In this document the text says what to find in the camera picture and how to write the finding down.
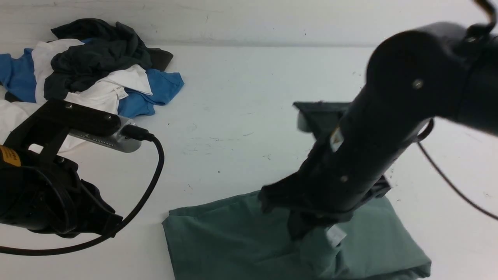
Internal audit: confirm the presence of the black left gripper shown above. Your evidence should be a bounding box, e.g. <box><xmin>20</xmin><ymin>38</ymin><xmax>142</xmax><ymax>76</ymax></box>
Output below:
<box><xmin>0</xmin><ymin>146</ymin><xmax>123</xmax><ymax>238</ymax></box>

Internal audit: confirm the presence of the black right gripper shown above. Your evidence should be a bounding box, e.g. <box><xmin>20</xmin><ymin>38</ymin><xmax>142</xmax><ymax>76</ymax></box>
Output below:
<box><xmin>259</xmin><ymin>90</ymin><xmax>430</xmax><ymax>241</ymax></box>

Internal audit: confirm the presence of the green long sleeve shirt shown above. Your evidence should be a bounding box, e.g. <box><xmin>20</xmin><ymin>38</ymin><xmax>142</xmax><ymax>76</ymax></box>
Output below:
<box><xmin>162</xmin><ymin>192</ymin><xmax>432</xmax><ymax>280</ymax></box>

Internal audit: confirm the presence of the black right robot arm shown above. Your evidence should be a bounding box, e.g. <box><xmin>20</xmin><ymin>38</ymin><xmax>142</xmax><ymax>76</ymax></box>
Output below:
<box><xmin>258</xmin><ymin>23</ymin><xmax>497</xmax><ymax>240</ymax></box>

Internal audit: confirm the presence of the white shirt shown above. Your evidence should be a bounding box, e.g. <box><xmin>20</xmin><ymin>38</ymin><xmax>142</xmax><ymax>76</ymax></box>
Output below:
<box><xmin>0</xmin><ymin>39</ymin><xmax>153</xmax><ymax>154</ymax></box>

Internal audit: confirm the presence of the blue shirt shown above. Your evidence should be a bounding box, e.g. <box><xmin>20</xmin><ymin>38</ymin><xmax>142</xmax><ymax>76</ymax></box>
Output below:
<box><xmin>1</xmin><ymin>39</ymin><xmax>184</xmax><ymax>118</ymax></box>

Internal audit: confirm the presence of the dark grey shirt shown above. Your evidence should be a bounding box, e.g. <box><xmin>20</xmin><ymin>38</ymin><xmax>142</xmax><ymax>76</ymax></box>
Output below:
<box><xmin>43</xmin><ymin>18</ymin><xmax>153</xmax><ymax>100</ymax></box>

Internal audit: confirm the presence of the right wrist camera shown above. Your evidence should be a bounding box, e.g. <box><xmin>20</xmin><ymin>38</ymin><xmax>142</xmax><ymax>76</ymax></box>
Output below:
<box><xmin>293</xmin><ymin>101</ymin><xmax>351</xmax><ymax>139</ymax></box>

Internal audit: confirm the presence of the black camera cable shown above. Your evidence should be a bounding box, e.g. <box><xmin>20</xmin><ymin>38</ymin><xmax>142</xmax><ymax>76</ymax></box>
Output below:
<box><xmin>0</xmin><ymin>124</ymin><xmax>165</xmax><ymax>256</ymax></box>

